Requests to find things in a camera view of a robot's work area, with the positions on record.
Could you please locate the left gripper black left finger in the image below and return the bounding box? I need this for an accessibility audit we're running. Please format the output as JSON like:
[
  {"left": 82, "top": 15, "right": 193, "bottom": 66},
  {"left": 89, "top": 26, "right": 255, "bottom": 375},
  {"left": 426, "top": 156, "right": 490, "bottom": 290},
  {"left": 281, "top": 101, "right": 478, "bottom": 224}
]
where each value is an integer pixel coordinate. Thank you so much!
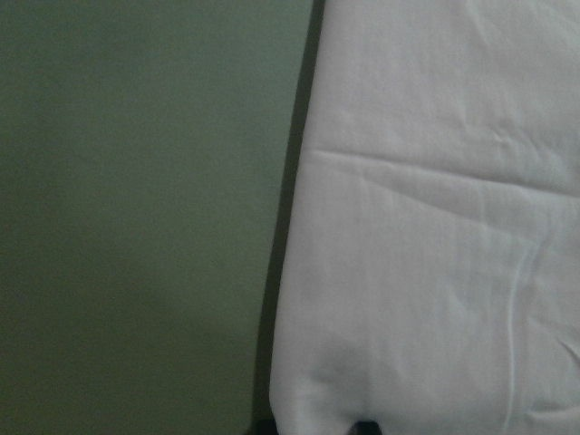
[{"left": 247, "top": 418, "right": 277, "bottom": 435}]

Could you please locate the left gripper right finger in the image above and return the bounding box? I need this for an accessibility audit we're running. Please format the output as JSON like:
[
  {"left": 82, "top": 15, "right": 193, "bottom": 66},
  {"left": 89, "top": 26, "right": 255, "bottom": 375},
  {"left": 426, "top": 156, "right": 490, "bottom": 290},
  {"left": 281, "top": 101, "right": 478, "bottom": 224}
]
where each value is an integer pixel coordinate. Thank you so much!
[{"left": 349, "top": 420, "right": 380, "bottom": 435}]

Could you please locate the pink Snoopy t-shirt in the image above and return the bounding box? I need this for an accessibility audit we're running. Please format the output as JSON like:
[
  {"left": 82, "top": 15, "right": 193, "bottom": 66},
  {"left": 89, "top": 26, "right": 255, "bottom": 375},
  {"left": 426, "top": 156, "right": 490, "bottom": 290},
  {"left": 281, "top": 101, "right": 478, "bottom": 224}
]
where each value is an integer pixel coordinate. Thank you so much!
[{"left": 270, "top": 1, "right": 579, "bottom": 434}]

